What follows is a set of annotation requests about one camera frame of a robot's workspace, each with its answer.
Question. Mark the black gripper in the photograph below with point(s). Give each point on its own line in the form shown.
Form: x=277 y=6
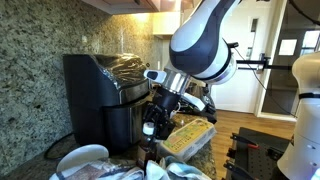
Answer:
x=166 y=100

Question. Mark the bear-shaped honey bottle white cap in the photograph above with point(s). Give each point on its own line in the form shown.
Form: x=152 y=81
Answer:
x=146 y=150

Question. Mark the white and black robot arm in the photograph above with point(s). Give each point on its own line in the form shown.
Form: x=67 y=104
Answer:
x=200 y=40

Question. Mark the white and teal cloth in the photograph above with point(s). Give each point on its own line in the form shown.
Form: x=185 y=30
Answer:
x=173 y=171

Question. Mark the plaid kitchen towel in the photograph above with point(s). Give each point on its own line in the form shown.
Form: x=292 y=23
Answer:
x=93 y=171

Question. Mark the white plate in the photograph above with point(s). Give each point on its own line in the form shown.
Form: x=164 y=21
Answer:
x=80 y=156

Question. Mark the white door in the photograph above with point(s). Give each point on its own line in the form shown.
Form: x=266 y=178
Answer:
x=240 y=90

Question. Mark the black perforated mounting platform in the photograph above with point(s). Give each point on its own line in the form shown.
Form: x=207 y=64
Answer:
x=260 y=166

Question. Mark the black horizontal mounting bar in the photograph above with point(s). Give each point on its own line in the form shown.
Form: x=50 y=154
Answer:
x=253 y=62

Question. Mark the silver wrist camera bar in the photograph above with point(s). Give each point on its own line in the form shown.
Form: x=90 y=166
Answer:
x=155 y=75

